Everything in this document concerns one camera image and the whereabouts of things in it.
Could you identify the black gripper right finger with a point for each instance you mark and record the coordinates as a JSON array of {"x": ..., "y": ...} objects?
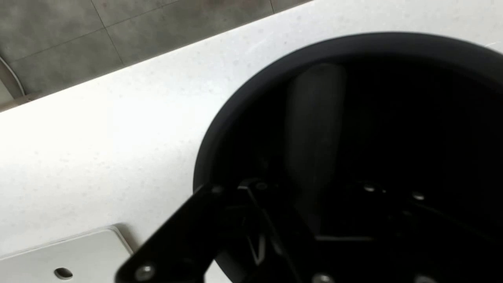
[{"x": 445, "y": 246}]

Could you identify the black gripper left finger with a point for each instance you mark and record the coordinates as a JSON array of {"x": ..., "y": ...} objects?
[{"x": 173, "y": 237}]

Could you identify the white beverage machine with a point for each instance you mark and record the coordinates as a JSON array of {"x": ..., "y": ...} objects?
[{"x": 79, "y": 257}]

